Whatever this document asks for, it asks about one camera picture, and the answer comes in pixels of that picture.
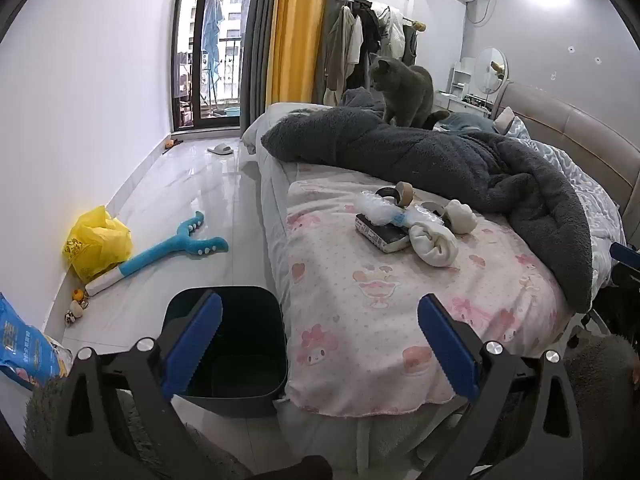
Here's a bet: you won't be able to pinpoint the dark green hanging garment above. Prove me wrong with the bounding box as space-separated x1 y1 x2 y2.
402 22 419 67

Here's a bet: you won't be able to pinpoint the grey cat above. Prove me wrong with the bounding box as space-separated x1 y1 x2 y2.
369 52 451 130

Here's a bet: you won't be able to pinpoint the grey curtain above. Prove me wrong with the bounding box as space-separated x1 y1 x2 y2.
239 0 286 131

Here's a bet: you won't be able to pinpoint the white round fan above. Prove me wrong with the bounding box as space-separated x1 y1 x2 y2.
472 47 509 111

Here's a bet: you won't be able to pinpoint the blue pet food bag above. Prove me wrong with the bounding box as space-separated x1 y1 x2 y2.
0 291 73 392

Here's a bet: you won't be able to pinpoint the person's grey fleece pants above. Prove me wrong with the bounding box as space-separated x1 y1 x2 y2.
25 332 640 480

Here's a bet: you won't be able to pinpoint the white shelf unit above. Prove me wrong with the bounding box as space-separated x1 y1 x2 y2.
435 60 494 116

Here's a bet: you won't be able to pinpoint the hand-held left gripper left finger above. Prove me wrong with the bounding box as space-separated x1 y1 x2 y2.
52 291 236 480

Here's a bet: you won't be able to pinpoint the yellow curtain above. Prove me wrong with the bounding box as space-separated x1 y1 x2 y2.
265 0 332 106

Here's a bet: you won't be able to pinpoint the small black white box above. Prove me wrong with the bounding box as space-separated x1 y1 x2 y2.
355 213 410 254

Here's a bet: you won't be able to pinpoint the blue white patterned duvet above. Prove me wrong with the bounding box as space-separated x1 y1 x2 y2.
500 107 626 281

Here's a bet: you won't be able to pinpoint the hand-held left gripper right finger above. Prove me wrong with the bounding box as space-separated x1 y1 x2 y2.
417 293 587 480

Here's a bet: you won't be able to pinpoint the white hanging garment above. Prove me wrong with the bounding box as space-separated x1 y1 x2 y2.
375 6 407 59

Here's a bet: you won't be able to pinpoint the yellow plastic bag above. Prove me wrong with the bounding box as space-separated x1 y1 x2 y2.
61 205 134 283

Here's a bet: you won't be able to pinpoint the beige padded headboard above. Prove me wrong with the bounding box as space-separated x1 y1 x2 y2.
492 82 640 221

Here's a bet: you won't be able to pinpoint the grey blue pillow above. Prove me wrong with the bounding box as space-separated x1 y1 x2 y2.
440 111 501 134

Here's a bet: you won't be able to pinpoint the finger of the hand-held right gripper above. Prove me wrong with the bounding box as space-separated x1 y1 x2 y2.
608 242 640 281

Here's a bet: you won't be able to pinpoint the dark trash bin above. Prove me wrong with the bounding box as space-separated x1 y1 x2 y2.
164 286 290 418

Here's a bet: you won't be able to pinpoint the blue hanging laundry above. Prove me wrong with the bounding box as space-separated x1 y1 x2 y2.
202 0 224 81

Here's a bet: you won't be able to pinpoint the pink printed bed sheet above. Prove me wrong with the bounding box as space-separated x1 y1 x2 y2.
285 160 576 418

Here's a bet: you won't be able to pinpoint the beige hanging jacket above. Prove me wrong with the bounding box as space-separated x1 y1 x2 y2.
324 5 364 104

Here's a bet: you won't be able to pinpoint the black hanging clothes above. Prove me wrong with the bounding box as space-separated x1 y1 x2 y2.
345 7 392 91

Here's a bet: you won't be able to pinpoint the balcony glass door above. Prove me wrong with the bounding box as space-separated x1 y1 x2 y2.
170 0 258 133

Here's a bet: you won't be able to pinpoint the blue forked toy stick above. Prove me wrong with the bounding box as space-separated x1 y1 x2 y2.
85 211 230 297

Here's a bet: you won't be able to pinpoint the clear plastic bubble packaging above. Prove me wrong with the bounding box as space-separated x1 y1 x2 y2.
355 191 446 233

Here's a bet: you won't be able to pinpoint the white sock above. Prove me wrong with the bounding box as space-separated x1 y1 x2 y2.
409 223 460 267
442 200 477 235

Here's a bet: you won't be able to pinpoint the dark grey fleece blanket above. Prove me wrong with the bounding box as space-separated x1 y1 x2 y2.
261 87 596 313

